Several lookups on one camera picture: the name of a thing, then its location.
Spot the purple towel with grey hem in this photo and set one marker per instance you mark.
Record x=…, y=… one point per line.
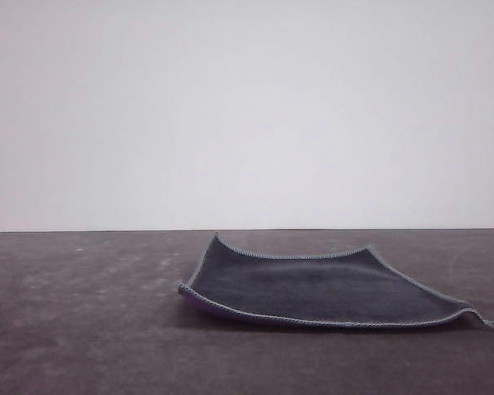
x=304, y=288

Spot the grey table cloth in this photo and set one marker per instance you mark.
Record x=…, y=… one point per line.
x=86, y=321

